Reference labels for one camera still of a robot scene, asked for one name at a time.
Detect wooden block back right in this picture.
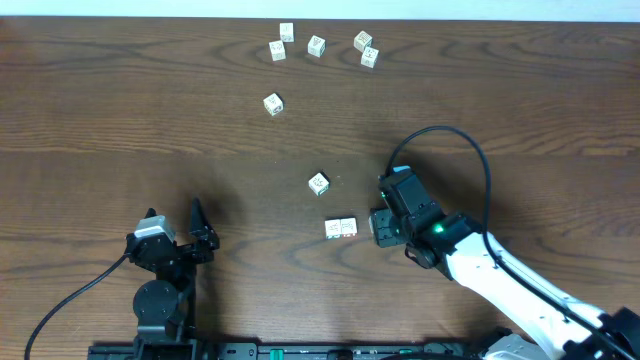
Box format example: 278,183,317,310
353,30,373,52

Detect wooden block back left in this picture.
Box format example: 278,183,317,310
279,22,295,43

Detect wooden block blue top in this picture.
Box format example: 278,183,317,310
393,165,411,173

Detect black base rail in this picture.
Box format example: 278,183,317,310
87,340,479,360

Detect wooden block far left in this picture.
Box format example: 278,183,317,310
268,40,286,61

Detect wooden block letter G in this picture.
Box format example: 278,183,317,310
324,219,342,239

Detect wooden block ladybug yellow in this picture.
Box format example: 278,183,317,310
340,217,358,237

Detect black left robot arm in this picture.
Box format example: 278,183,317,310
125,198,220,359

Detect wooden block letter A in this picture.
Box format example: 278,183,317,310
308,172,330,196

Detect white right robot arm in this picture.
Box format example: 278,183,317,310
369,166,639,359

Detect wooden block green side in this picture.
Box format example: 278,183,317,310
307,35,326,57

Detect wooden block soccer ball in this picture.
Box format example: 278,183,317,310
263,93,284,116

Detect wooden block blue side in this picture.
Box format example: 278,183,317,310
361,47,379,69

